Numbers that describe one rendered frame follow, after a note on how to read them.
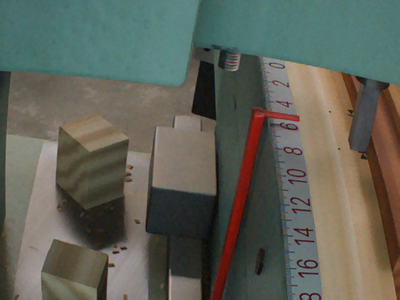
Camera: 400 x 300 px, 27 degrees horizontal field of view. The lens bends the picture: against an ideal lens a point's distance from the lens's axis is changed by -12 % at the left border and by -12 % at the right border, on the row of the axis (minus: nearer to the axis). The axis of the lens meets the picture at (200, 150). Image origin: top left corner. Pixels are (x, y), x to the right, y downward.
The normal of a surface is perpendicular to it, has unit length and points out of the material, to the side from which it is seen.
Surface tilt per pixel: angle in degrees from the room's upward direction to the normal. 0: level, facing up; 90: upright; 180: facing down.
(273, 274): 90
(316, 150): 0
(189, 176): 0
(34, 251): 0
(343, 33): 90
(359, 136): 90
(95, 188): 90
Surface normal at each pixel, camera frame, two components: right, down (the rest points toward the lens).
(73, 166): -0.73, 0.25
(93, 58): 0.00, 0.51
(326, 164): 0.15, -0.84
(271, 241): -0.99, -0.13
